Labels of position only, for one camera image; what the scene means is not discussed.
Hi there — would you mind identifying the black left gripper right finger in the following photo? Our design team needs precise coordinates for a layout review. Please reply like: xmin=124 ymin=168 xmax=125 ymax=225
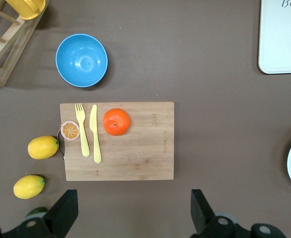
xmin=190 ymin=189 xmax=215 ymax=235

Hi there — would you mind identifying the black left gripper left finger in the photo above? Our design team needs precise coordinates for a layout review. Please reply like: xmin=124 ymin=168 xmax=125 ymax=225
xmin=43 ymin=189 xmax=79 ymax=238

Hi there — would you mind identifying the orange fruit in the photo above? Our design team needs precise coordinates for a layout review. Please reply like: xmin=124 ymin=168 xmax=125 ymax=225
xmin=102 ymin=108 xmax=131 ymax=136

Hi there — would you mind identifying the green lime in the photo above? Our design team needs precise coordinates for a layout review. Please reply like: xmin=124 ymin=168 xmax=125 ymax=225
xmin=26 ymin=207 xmax=48 ymax=219

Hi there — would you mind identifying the yellow lemon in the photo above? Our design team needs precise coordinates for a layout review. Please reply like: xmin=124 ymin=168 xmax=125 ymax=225
xmin=13 ymin=175 xmax=46 ymax=199
xmin=27 ymin=135 xmax=60 ymax=160

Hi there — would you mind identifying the yellow plastic fork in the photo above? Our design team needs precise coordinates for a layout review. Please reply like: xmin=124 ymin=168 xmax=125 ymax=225
xmin=74 ymin=103 xmax=90 ymax=158

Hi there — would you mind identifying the yellow plastic knife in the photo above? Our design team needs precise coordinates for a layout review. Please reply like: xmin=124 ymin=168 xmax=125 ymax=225
xmin=89 ymin=104 xmax=103 ymax=164

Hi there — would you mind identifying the toy orange slice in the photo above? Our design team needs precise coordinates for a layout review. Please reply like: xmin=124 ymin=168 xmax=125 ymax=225
xmin=62 ymin=120 xmax=80 ymax=142

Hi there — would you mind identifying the wooden cutting board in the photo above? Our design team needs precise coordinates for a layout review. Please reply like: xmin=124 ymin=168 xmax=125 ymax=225
xmin=57 ymin=101 xmax=175 ymax=181

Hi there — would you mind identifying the blue bowl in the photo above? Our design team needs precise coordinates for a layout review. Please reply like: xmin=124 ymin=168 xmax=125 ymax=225
xmin=55 ymin=33 xmax=109 ymax=88

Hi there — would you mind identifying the wooden drying rack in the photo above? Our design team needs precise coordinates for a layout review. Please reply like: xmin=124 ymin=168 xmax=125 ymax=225
xmin=0 ymin=0 xmax=47 ymax=88

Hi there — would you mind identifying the cream serving tray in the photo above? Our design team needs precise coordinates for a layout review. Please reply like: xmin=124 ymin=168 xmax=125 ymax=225
xmin=258 ymin=0 xmax=291 ymax=75

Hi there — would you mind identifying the yellow cup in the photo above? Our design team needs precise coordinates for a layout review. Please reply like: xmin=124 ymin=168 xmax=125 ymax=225
xmin=5 ymin=0 xmax=47 ymax=21

